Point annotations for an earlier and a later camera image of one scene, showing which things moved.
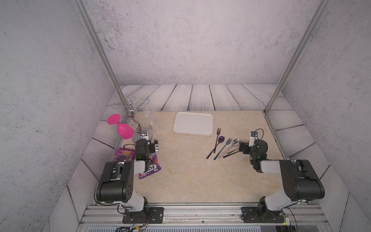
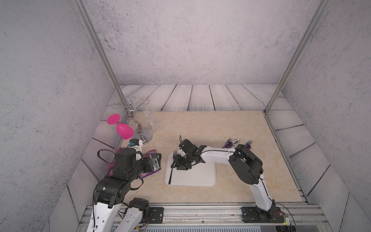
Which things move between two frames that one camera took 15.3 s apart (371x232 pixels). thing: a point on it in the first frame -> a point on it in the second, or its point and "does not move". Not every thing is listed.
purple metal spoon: [221, 139] -> [229, 145]
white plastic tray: [194, 123] -> [203, 175]
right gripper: [246, 147] -> [177, 163]
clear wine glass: [152, 125] does not move
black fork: [218, 131] -> [174, 156]
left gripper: [151, 146] -> [147, 160]
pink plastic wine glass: [125, 131] does not move
